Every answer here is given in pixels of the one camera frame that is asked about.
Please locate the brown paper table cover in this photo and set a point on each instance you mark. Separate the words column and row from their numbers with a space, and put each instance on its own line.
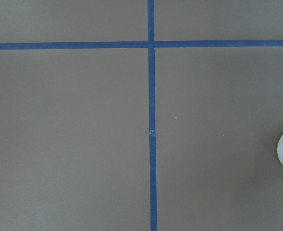
column 74, row 139

